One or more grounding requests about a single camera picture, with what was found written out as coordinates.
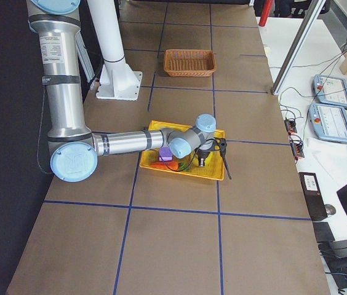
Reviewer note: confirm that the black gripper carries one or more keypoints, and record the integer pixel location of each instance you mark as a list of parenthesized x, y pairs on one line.
[(203, 153)]

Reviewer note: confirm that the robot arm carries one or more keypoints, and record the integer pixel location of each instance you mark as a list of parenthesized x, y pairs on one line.
[(74, 148)]

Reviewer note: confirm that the yellow plastic basket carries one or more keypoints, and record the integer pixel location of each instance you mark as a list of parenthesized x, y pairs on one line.
[(214, 168)]

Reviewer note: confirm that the brown wicker basket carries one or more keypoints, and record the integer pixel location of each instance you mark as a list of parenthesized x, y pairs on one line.
[(189, 63)]

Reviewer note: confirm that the orange toy carrot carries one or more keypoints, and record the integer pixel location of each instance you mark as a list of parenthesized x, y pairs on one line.
[(170, 166)]

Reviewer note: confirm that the purple cube block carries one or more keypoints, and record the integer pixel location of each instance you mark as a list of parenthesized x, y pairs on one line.
[(165, 154)]

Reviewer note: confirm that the black power strip orange plugs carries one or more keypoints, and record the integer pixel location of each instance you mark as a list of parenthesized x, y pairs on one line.
[(295, 141)]

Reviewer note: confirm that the black box white labels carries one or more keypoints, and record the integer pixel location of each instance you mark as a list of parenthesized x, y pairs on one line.
[(313, 197)]

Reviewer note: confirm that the lower teach pendant tablet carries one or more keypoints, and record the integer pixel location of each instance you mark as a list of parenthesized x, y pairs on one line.
[(329, 122)]

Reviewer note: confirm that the teach pendant tablet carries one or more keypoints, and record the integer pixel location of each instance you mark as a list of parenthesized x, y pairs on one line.
[(329, 122), (330, 90)]

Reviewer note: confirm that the upper teach pendant tablet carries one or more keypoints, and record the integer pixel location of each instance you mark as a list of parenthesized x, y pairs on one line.
[(330, 90)]

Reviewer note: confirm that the red cylinder bottle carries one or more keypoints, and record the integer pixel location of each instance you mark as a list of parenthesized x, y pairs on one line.
[(267, 6)]

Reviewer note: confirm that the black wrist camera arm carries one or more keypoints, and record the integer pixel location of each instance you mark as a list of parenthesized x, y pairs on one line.
[(222, 145)]

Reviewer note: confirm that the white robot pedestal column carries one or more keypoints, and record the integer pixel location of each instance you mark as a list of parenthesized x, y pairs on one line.
[(117, 81)]

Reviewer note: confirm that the aluminium frame post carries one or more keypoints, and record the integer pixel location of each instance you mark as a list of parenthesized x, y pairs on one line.
[(314, 10)]

